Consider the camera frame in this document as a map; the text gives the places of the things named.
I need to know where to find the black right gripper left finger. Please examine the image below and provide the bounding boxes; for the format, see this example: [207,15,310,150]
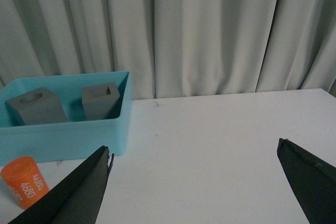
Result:
[10,146,114,223]

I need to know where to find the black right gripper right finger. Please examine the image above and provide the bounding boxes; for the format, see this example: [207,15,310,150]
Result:
[277,138,335,223]

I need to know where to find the orange cylinder with white digits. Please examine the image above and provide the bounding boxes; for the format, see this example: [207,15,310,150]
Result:
[1,156,50,210]

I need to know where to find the gray cube with round hole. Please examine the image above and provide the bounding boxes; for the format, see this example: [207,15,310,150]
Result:
[6,87,67,125]

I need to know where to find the gray cube with rectangular hole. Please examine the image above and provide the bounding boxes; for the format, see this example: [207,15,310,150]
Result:
[82,82,120,121]

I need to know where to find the light blue plastic box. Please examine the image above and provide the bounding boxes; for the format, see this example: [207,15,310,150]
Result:
[1,71,132,166]

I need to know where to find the white pleated curtain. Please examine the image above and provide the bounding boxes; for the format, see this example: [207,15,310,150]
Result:
[1,0,335,99]

